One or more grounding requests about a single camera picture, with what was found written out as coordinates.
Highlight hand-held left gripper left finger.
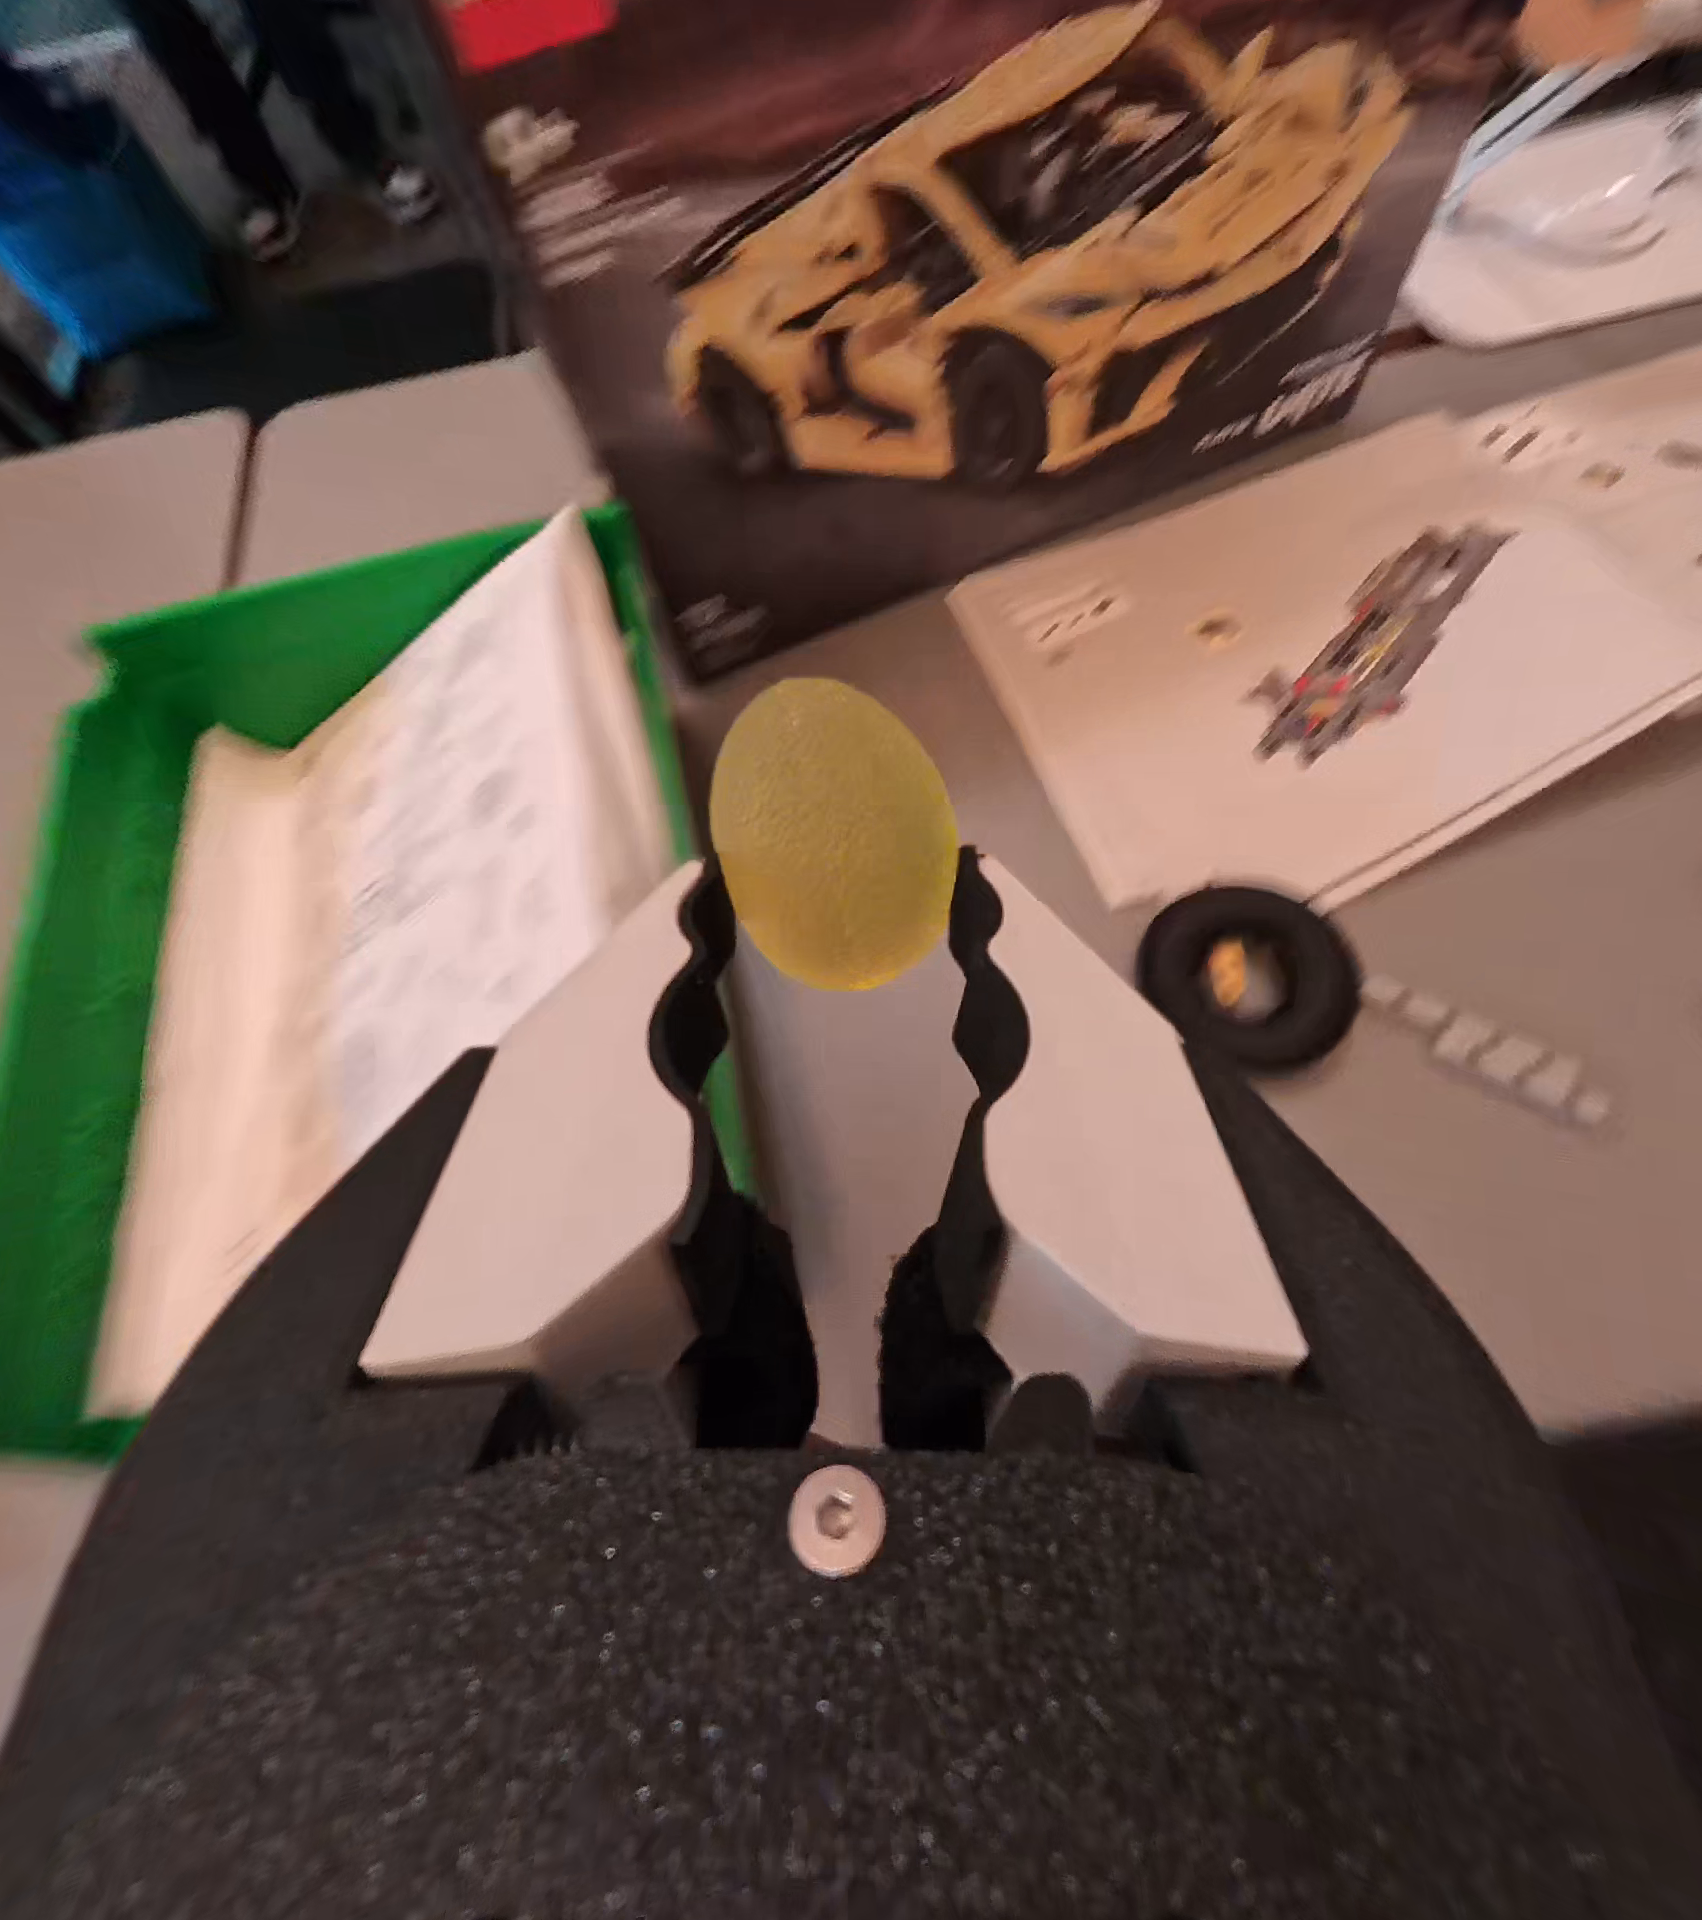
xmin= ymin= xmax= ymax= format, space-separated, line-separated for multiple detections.
xmin=357 ymin=857 xmax=727 ymax=1398

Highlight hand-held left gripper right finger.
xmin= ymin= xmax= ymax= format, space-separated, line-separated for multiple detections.
xmin=939 ymin=847 xmax=1311 ymax=1434

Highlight black rubber lego tyre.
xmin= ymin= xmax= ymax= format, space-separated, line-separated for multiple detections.
xmin=1135 ymin=883 xmax=1364 ymax=1069

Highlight long grey lego beam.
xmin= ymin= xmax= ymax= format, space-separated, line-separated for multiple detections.
xmin=1351 ymin=972 xmax=1617 ymax=1130

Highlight yellow egg-shaped squeeze ball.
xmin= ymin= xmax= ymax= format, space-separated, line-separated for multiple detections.
xmin=707 ymin=677 xmax=961 ymax=992

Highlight lego instruction booklet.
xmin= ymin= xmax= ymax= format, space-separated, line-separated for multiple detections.
xmin=943 ymin=321 xmax=1702 ymax=913

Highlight lego set box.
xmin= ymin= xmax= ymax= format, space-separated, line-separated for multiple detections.
xmin=430 ymin=0 xmax=1527 ymax=684

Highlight paper sheets in green bin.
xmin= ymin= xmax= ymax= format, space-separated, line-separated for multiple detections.
xmin=85 ymin=510 xmax=674 ymax=1419

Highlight green container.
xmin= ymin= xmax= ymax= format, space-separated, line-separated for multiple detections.
xmin=0 ymin=501 xmax=747 ymax=1464

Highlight blue storage crate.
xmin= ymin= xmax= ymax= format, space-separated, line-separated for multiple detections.
xmin=0 ymin=30 xmax=215 ymax=392

